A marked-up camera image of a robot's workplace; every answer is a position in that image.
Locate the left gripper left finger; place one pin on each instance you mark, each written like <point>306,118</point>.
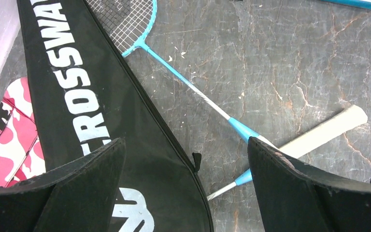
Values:
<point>75,197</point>

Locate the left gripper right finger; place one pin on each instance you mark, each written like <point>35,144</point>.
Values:
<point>294,196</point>

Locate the black Crossway racket bag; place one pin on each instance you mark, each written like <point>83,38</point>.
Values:
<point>84,95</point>

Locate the blue badminton racket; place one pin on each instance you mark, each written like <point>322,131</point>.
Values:
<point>188,83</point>
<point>346,120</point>

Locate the blue Sport racket bag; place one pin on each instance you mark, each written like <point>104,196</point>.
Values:
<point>363,4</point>

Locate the pink camouflage racket bag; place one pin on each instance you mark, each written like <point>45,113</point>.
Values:
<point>21,155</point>

